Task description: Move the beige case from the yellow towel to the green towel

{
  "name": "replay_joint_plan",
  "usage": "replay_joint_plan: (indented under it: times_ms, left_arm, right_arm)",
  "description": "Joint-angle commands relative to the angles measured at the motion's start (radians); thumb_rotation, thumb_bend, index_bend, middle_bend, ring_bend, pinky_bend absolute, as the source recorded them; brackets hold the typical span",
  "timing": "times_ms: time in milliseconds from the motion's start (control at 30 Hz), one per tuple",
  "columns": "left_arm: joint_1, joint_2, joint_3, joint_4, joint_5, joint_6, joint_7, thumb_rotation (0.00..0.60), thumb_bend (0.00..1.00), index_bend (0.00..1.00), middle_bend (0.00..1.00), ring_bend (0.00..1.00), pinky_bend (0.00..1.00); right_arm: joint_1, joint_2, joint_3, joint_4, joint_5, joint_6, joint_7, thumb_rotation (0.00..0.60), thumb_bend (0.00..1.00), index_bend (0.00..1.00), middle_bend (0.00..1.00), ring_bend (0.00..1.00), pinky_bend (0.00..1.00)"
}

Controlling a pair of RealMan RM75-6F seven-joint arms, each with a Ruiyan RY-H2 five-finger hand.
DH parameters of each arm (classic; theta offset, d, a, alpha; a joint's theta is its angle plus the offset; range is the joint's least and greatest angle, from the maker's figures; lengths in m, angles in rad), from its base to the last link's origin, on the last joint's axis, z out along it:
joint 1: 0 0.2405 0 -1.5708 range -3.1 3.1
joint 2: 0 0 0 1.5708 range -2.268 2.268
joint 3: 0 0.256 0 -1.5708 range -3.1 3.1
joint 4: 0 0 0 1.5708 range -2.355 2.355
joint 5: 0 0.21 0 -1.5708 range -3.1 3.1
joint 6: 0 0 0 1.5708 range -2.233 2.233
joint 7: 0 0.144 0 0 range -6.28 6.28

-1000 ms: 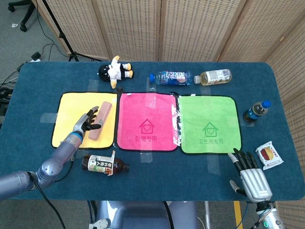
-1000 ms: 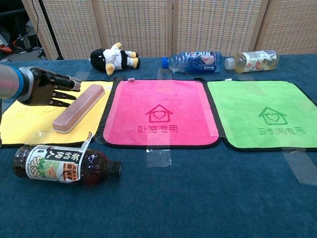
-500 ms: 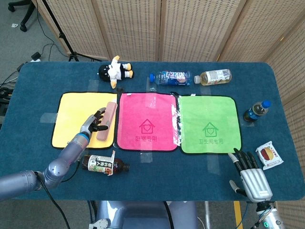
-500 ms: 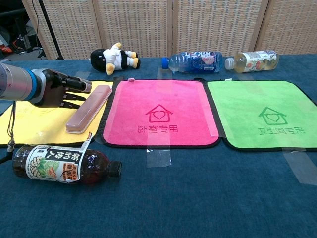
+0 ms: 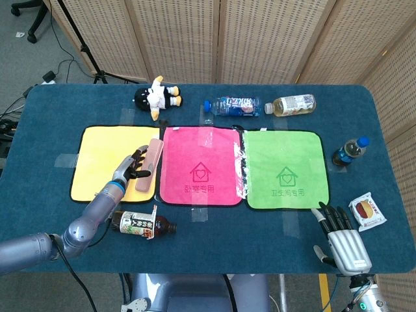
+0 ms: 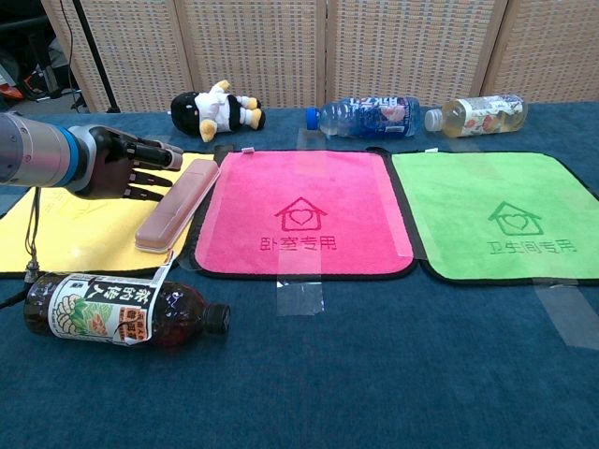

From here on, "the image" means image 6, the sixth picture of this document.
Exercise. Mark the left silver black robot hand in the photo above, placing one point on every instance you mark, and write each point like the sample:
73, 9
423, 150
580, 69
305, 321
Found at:
107, 163

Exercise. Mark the pink rectangular case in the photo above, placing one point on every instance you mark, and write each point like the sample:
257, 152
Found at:
178, 206

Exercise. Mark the yellow microfibre cloth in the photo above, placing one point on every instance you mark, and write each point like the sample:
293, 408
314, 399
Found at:
93, 234

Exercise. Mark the pink microfibre cloth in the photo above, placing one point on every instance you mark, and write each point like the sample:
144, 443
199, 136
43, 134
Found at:
351, 196

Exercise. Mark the green microfibre cloth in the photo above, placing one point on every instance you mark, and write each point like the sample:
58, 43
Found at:
468, 187

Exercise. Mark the black tripod stand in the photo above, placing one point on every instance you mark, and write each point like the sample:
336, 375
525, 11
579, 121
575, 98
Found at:
93, 56

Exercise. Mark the orange floor object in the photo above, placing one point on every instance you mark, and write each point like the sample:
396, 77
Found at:
10, 92

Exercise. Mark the black white plush toy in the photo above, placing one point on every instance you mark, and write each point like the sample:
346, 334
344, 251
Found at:
220, 110

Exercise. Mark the dark tea bottle white label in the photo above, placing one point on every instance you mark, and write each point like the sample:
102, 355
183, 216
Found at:
93, 308

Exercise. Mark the woven folding screen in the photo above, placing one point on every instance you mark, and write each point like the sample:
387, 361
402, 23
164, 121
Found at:
262, 47

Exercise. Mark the clear bottle blue label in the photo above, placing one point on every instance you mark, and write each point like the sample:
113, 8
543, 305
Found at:
369, 117

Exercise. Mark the crinkled clear tape strip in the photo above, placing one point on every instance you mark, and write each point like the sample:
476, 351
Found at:
395, 210

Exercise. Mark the blue felt table cover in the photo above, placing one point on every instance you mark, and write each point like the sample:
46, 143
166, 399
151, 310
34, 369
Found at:
327, 383

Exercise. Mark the yellow tea bottle white cap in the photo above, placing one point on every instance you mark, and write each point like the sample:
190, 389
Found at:
477, 117

